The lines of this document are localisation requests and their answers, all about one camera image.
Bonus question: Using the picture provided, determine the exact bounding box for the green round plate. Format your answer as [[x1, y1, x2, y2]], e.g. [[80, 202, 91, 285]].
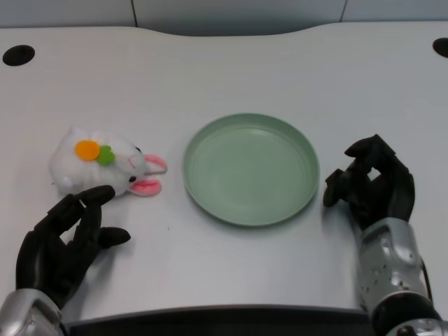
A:
[[182, 112, 321, 229]]

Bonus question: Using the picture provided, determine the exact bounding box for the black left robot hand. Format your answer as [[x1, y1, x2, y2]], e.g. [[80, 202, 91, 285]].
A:
[[15, 185, 132, 310]]

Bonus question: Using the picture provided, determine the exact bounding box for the black table cable grommet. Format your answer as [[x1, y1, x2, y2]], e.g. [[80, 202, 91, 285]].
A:
[[2, 44, 36, 67], [432, 37, 448, 59]]

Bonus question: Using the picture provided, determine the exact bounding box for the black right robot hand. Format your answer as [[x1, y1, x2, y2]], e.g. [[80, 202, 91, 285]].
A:
[[322, 134, 417, 232]]

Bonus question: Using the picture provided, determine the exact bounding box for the white rabbit plush doll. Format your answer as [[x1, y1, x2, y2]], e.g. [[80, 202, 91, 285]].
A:
[[48, 125, 169, 199]]

